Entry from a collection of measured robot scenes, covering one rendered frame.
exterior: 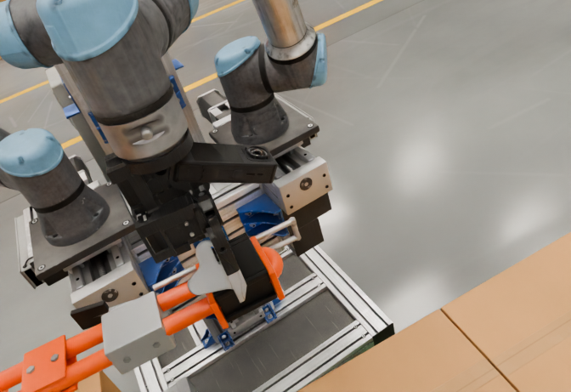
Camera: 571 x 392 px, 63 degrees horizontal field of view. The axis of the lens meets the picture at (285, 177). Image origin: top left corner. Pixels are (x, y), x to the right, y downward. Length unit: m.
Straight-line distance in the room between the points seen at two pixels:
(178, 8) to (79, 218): 0.70
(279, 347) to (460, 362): 0.71
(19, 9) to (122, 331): 0.37
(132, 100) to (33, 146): 0.65
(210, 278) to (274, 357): 1.22
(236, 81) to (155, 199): 0.64
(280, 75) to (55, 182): 0.53
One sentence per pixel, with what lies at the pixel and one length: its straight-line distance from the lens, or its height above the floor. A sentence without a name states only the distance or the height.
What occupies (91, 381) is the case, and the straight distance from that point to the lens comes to 0.98.
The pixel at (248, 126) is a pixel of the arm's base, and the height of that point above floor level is 1.08.
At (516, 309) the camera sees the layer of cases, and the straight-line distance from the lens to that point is 1.36.
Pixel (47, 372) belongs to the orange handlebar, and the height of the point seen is 1.23.
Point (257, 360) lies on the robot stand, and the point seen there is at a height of 0.21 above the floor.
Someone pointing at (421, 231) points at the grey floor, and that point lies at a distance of 2.29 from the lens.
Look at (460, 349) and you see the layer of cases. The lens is 1.29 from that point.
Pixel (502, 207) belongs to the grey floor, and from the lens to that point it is 2.41.
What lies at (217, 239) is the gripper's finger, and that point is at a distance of 0.49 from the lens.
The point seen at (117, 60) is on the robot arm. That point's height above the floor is 1.53.
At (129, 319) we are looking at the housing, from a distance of 0.60.
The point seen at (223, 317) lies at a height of 1.21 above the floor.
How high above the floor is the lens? 1.65
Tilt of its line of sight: 37 degrees down
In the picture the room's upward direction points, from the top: 17 degrees counter-clockwise
